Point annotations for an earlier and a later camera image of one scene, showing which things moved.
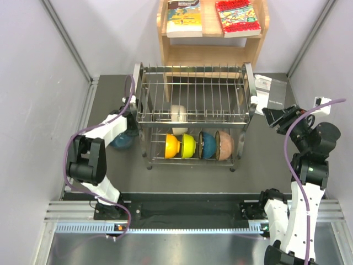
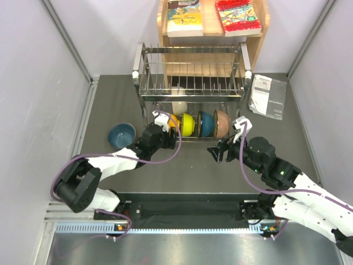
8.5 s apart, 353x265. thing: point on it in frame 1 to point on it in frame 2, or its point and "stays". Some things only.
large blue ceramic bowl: (123, 141) stays
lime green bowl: (188, 146) to (187, 125)
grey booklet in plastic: (271, 93) stays
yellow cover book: (183, 19) stays
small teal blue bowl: (207, 145) to (207, 124)
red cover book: (237, 18) stays
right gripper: (288, 114) to (217, 152)
